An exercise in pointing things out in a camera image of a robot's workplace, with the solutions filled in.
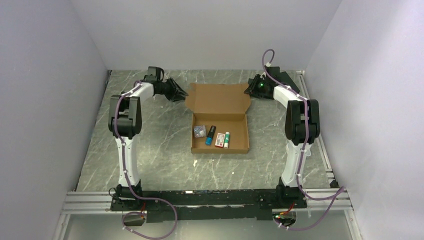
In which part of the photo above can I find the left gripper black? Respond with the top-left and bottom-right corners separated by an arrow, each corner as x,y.
157,78 -> 189,103

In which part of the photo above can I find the brown cardboard box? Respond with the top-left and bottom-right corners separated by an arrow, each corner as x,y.
185,82 -> 251,154

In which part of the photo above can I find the green white glue stick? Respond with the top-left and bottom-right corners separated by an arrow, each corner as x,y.
223,131 -> 230,149

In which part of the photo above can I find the blue capped marker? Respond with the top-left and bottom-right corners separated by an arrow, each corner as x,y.
205,125 -> 216,146

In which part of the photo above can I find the red staples box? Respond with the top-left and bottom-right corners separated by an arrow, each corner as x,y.
214,133 -> 226,148

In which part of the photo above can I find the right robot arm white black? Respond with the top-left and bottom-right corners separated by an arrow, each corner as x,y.
244,64 -> 320,208

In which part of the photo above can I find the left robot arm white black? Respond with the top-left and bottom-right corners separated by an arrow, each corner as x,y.
108,66 -> 188,211

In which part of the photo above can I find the black foam block far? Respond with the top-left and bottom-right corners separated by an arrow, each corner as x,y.
270,71 -> 300,94

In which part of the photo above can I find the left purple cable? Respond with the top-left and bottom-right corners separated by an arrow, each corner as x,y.
112,81 -> 180,240

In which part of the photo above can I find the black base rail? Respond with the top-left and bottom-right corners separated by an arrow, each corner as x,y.
110,184 -> 307,223

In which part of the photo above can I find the aluminium frame rail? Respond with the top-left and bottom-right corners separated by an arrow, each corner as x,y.
61,191 -> 112,215

